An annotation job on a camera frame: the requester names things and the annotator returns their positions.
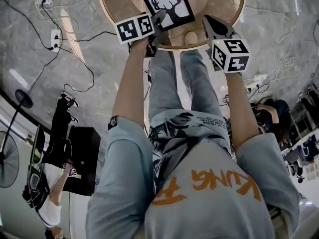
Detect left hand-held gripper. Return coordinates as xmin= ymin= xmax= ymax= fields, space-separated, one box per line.
xmin=115 ymin=9 xmax=167 ymax=58

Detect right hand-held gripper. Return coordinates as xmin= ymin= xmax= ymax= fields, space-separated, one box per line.
xmin=202 ymin=14 xmax=251 ymax=74

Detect person's right forearm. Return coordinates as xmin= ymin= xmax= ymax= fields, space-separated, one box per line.
xmin=222 ymin=70 xmax=260 ymax=151

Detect person's left forearm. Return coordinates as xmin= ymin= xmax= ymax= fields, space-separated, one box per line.
xmin=111 ymin=36 xmax=151 ymax=124

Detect beige shoe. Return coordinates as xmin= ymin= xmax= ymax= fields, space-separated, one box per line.
xmin=184 ymin=31 xmax=199 ymax=46

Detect light blue jeans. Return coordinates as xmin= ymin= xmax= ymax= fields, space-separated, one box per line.
xmin=147 ymin=50 xmax=226 ymax=124

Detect white power strip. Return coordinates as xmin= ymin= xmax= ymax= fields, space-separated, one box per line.
xmin=34 ymin=0 xmax=54 ymax=9
xmin=252 ymin=74 xmax=269 ymax=83
xmin=50 ymin=28 xmax=62 ymax=52

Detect black box cabinet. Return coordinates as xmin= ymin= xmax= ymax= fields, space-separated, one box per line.
xmin=62 ymin=126 xmax=102 ymax=197

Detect light blue printed shirt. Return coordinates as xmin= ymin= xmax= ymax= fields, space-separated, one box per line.
xmin=85 ymin=110 xmax=301 ymax=239

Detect black equipment stand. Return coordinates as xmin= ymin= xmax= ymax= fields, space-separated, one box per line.
xmin=21 ymin=124 xmax=51 ymax=210

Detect black standing fan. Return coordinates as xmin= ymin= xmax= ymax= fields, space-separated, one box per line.
xmin=0 ymin=89 xmax=34 ymax=189

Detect white coiled cable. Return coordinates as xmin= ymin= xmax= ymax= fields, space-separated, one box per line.
xmin=273 ymin=32 xmax=301 ymax=81

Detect black power cable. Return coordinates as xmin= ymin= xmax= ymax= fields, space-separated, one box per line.
xmin=0 ymin=0 xmax=118 ymax=94

